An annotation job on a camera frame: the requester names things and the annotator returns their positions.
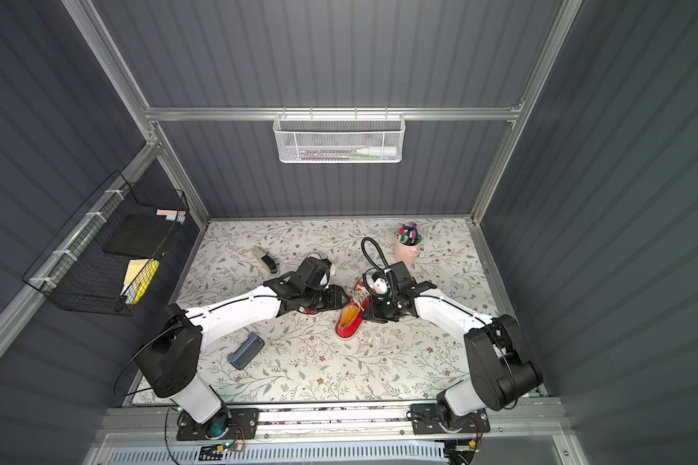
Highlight yellow insole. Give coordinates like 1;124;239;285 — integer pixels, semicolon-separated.
337;302;362;337

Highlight red sneaker one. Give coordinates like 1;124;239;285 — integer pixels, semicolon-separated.
335;278;370;339

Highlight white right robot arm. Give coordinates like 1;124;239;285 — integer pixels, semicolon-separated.
361;262;543;419

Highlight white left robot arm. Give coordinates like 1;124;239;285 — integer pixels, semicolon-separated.
134;257;350;424

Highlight pink pen cup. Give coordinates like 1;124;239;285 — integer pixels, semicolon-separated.
393;236;422;267

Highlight beige and black stapler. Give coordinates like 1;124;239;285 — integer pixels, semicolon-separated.
251;246;278;274

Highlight coloured markers in cup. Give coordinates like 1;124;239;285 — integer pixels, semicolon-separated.
396;223;423;246

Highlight grey blue calculator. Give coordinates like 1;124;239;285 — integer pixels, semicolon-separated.
227;332;266;370

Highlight white marker in basket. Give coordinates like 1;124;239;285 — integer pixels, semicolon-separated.
352;146;397;160

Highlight yellow sticky note pad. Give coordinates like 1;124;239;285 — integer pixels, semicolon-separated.
120;259;160;305

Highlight black notebook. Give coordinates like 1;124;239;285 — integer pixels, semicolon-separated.
102;214;181;259

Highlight black corrugated cable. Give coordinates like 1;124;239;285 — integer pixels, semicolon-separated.
359;236;399;303

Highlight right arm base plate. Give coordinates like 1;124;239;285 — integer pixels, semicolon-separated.
406;403;491;435

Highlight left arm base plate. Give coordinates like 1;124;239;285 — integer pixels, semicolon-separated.
176;407;260;442

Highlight white wire mesh basket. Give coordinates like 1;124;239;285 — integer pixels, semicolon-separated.
273;114;406;164

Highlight black wire wall basket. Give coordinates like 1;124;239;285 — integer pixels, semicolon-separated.
22;176;189;316

